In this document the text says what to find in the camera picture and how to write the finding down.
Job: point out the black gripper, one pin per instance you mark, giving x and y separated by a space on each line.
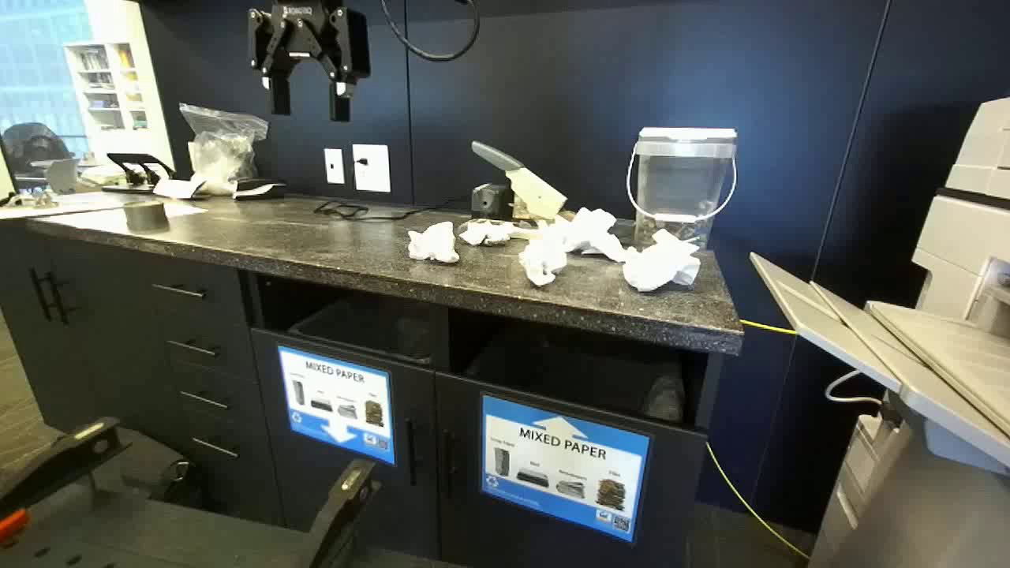
309 30

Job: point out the white paper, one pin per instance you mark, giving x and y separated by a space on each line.
433 244
667 261

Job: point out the white paper large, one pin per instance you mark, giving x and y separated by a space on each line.
586 230

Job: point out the left black bin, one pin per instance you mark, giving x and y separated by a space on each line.
378 325

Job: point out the black bin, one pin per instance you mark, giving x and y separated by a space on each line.
624 378
378 325

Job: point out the right black bin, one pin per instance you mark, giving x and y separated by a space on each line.
624 378

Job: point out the clear plastic bag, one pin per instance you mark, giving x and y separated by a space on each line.
222 146

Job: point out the crumpled white paper small back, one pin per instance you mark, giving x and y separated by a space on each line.
487 230

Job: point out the left blue mixed paper sign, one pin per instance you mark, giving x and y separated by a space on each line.
337 403

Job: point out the blue mixed paper sign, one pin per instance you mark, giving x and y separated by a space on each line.
337 403
559 464

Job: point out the clear plastic bucket with lid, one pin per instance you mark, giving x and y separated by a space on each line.
680 178

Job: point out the dark cabinet with drawers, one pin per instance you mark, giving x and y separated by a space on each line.
188 353

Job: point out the right blue mixed paper sign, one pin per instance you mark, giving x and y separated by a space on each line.
559 464

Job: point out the white office printer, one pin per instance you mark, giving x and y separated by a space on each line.
927 478

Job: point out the white wall switch plate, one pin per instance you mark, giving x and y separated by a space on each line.
333 166

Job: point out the white wall outlet plate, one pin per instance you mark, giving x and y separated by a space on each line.
370 168

